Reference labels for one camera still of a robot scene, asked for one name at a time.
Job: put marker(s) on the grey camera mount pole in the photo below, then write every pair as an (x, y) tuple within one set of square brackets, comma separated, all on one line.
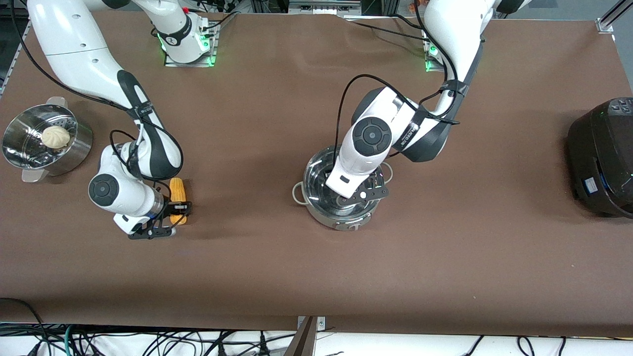
[(301, 343)]

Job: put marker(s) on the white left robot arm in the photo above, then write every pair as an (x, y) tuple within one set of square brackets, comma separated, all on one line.
[(455, 29)]

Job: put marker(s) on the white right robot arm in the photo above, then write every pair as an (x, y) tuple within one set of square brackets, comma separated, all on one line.
[(74, 39)]

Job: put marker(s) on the metal rack frame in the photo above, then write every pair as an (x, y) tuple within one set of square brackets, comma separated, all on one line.
[(326, 7)]

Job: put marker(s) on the metal table clamp bracket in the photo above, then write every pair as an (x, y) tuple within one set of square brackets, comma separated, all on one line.
[(320, 324)]

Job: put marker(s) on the grey electric cooking pot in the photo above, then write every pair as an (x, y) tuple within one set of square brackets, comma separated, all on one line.
[(324, 219)]

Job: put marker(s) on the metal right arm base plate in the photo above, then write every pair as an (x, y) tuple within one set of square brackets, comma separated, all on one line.
[(210, 49)]

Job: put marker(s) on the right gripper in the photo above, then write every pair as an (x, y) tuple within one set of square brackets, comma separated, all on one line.
[(170, 208)]

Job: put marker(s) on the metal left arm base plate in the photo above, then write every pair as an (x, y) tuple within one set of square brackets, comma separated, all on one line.
[(431, 62)]

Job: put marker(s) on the black rice cooker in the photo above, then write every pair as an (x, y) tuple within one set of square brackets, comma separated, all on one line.
[(608, 163)]

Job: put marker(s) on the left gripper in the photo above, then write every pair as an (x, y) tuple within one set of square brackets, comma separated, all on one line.
[(371, 181)]

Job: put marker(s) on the white steamed bun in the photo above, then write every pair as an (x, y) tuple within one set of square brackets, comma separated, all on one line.
[(55, 137)]

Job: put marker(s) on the aluminium profile bar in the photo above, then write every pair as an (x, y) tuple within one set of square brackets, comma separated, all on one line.
[(606, 24)]

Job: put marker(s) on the yellow corn cob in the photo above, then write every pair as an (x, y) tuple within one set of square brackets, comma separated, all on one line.
[(177, 190)]

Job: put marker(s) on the steel steamer pot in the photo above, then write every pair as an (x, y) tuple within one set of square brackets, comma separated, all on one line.
[(74, 153)]

